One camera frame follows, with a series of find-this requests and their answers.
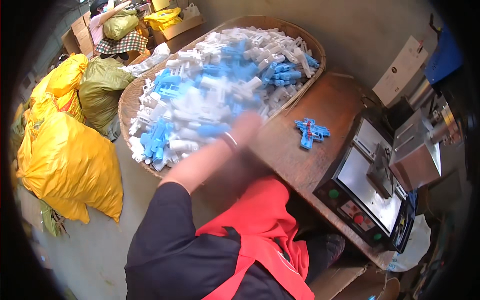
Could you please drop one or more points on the person's left hand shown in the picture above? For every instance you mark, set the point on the person's left hand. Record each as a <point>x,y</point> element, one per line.
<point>245,129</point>

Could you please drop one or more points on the person's left fingers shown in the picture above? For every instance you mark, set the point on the person's left fingers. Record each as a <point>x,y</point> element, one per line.
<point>253,119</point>

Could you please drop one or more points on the heap of plastic toy parts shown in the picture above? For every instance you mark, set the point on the heap of plastic toy parts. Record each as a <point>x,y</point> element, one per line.
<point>210,82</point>

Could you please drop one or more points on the blue plastic toy gun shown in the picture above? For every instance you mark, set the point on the blue plastic toy gun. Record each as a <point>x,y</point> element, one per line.
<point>310,133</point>

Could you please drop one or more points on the open cardboard box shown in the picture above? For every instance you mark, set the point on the open cardboard box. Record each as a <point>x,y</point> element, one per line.
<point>180,29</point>

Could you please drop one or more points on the clear plastic bag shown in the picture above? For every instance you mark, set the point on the clear plastic bag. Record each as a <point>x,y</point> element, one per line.
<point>148,62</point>

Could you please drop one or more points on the white plastic bag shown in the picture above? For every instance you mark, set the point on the white plastic bag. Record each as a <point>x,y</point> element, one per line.
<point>190,11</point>

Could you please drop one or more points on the woven bamboo basket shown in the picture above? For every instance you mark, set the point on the woven bamboo basket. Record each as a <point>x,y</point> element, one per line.
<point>129,101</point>

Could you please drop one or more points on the metal welding press machine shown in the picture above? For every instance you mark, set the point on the metal welding press machine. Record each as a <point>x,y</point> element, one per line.
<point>375,180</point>

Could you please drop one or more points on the yellow plastic bag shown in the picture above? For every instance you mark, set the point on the yellow plastic bag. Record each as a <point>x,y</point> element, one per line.
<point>162,18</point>

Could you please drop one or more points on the person's body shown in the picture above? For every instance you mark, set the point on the person's body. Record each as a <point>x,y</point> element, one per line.
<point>210,255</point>

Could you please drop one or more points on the green sack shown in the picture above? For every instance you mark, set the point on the green sack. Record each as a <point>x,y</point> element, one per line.
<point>99,93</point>

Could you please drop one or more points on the green bag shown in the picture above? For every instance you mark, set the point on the green bag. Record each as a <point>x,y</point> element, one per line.
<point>120,24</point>

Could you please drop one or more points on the large yellow sack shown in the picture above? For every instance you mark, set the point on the large yellow sack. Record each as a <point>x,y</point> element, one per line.
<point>71,165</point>

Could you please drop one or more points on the brown cardboard box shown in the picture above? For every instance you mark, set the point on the brown cardboard box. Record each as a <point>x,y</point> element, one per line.
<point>348,283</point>

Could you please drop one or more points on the stack of cardboard boxes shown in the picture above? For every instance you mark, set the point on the stack of cardboard boxes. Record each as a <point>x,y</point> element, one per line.
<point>80,35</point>

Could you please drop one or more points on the small yellow sack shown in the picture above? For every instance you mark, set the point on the small yellow sack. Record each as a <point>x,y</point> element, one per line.
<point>62,80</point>

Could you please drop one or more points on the blue plastic cover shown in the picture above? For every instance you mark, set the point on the blue plastic cover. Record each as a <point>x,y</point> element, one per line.
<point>444,56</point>

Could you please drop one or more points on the white woven sack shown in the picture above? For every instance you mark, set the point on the white woven sack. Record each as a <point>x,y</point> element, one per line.
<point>414,247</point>

